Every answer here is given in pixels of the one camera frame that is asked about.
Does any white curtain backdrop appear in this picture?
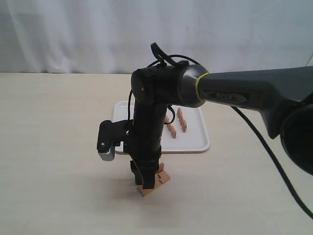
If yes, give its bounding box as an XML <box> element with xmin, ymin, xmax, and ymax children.
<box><xmin>0</xmin><ymin>0</ymin><xmax>313</xmax><ymax>73</ymax></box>

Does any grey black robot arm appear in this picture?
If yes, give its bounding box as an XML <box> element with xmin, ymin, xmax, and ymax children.
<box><xmin>124</xmin><ymin>65</ymin><xmax>313</xmax><ymax>189</ymax></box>

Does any wooden notched stick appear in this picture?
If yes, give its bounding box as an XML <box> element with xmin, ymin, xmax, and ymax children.
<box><xmin>164</xmin><ymin>116</ymin><xmax>177</xmax><ymax>139</ymax></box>
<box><xmin>137</xmin><ymin>170</ymin><xmax>171</xmax><ymax>197</ymax></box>
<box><xmin>156</xmin><ymin>163</ymin><xmax>164</xmax><ymax>174</ymax></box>
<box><xmin>177</xmin><ymin>108</ymin><xmax>187</xmax><ymax>133</ymax></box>

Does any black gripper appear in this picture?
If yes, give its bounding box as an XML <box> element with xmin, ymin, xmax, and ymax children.
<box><xmin>124</xmin><ymin>102</ymin><xmax>166</xmax><ymax>189</ymax></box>

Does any black cable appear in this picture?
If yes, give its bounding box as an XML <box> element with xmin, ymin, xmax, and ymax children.
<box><xmin>126</xmin><ymin>42</ymin><xmax>313</xmax><ymax>221</ymax></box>

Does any white rectangular tray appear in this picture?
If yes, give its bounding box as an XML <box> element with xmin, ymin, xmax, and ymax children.
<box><xmin>112</xmin><ymin>101</ymin><xmax>210</xmax><ymax>154</ymax></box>

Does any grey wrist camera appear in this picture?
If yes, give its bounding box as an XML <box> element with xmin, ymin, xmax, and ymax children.
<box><xmin>97</xmin><ymin>120</ymin><xmax>130</xmax><ymax>161</ymax></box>

